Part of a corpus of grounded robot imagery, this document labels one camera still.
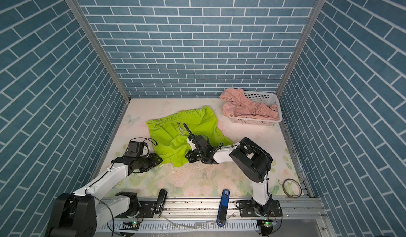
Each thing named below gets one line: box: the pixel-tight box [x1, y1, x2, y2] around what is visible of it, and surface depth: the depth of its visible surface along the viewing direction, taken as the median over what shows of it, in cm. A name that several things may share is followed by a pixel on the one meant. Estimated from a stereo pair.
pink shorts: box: [219, 88, 280, 121], surface depth 110 cm
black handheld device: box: [154, 188, 168, 215], surface depth 75 cm
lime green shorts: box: [145, 106, 233, 168], surface depth 101 cm
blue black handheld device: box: [216, 188, 230, 227], surface depth 74 cm
